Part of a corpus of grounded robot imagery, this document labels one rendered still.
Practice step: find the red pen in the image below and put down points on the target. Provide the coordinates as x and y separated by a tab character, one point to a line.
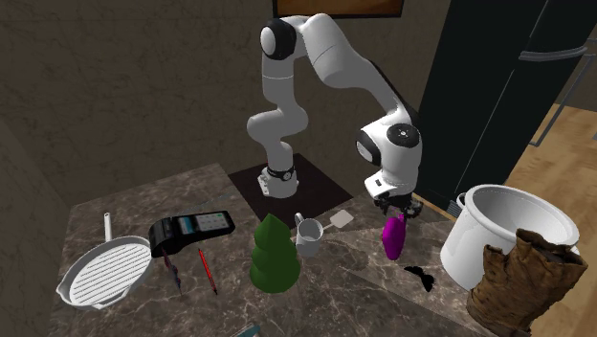
207	270

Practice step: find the grey-blue flat object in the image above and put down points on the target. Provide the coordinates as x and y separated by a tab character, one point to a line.
247	331

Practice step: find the dark purple pen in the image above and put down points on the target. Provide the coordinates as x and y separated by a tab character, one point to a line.
173	271

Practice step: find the brown framed wall picture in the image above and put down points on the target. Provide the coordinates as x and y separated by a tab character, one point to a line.
336	6

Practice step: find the white spatula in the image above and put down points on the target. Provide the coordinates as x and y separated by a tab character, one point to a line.
343	218

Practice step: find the purple vase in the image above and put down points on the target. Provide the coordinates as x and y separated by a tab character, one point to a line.
394	239

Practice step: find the large white pot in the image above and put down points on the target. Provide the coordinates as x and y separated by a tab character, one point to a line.
466	252

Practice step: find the black card payment terminal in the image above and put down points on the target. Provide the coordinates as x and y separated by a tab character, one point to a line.
205	224

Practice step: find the white mug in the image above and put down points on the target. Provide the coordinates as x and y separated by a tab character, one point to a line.
308	238

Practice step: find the green tiered cone figure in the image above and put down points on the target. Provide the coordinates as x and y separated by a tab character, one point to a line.
274	261

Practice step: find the black refrigerator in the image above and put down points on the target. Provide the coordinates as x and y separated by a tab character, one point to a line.
471	93

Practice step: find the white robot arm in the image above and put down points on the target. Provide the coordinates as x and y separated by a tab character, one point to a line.
336	60

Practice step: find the small black bow-shaped object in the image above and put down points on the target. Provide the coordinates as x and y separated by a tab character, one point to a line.
422	278

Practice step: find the dark robot stand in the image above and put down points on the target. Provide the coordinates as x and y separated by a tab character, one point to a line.
322	191

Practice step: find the white grill pan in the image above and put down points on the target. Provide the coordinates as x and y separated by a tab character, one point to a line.
109	275

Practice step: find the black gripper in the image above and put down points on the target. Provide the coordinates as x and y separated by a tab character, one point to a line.
397	204

